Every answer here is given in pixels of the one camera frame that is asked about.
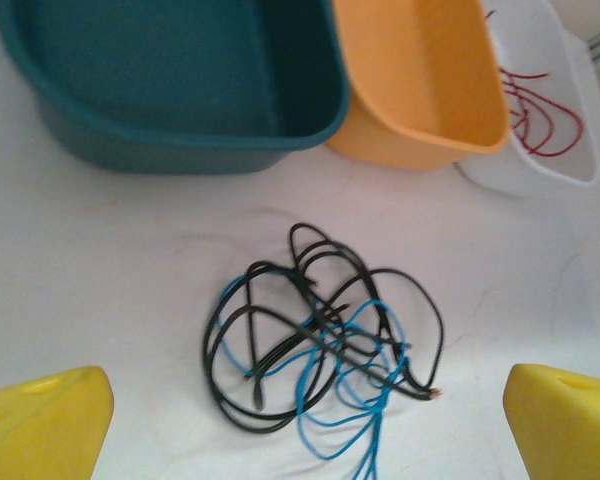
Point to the teal plastic bin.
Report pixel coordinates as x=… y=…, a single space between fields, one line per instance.
x=180 y=75

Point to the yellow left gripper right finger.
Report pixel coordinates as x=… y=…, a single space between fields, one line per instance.
x=570 y=430

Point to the orange plastic bin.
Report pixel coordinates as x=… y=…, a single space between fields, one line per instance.
x=420 y=75

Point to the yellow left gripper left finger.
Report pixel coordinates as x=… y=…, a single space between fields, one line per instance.
x=45 y=425

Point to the white plastic bin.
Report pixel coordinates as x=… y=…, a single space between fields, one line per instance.
x=510 y=175

